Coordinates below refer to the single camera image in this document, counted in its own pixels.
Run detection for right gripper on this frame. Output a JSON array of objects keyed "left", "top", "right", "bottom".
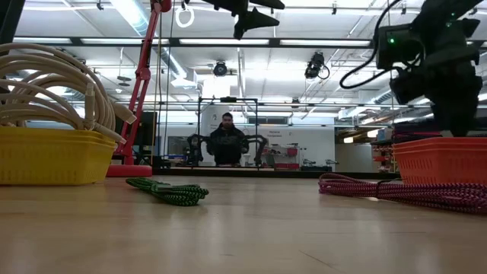
[{"left": 390, "top": 18, "right": 484, "bottom": 138}]

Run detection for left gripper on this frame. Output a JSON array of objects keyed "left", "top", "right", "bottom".
[{"left": 201, "top": 0, "right": 286, "bottom": 41}]

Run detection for yellow plastic basket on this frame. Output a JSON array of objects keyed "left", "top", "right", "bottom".
[{"left": 0, "top": 126, "right": 117, "bottom": 186}]

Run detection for orange plastic basket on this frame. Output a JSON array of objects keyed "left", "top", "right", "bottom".
[{"left": 391, "top": 136, "right": 487, "bottom": 186}]

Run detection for black ceiling fixture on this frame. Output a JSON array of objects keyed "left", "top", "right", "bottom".
[
  {"left": 304, "top": 52, "right": 331, "bottom": 80},
  {"left": 212, "top": 60, "right": 228, "bottom": 77}
]

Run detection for person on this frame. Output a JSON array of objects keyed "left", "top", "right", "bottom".
[{"left": 206, "top": 112, "right": 250, "bottom": 167}]

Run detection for red background crates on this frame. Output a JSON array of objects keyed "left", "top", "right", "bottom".
[{"left": 275, "top": 146, "right": 301, "bottom": 170}]

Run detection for black monitor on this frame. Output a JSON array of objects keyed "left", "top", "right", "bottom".
[{"left": 113, "top": 110, "right": 158, "bottom": 147}]

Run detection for black overhead frame bar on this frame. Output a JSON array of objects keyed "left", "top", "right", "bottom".
[{"left": 13, "top": 36, "right": 381, "bottom": 49}]

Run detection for thin yellow vertical cord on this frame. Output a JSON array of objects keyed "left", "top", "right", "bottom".
[
  {"left": 151, "top": 11, "right": 164, "bottom": 167},
  {"left": 387, "top": 0, "right": 396, "bottom": 145}
]

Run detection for white hanging ring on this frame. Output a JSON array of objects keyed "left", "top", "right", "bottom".
[{"left": 174, "top": 5, "right": 196, "bottom": 29}]

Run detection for pink braided cable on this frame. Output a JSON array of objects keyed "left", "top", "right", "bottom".
[{"left": 318, "top": 173, "right": 487, "bottom": 215}]

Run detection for black background frame stand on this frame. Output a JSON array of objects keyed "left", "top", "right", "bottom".
[{"left": 196, "top": 96, "right": 259, "bottom": 168}]

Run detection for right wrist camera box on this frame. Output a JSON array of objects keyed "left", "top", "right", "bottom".
[{"left": 376, "top": 23, "right": 425, "bottom": 71}]

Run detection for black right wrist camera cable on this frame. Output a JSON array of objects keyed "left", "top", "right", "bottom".
[{"left": 339, "top": 0, "right": 404, "bottom": 91}]

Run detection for black table edge rail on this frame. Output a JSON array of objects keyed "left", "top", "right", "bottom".
[{"left": 151, "top": 166, "right": 400, "bottom": 180}]

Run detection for green black braided cable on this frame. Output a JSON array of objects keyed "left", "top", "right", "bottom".
[{"left": 125, "top": 176, "right": 210, "bottom": 207}]

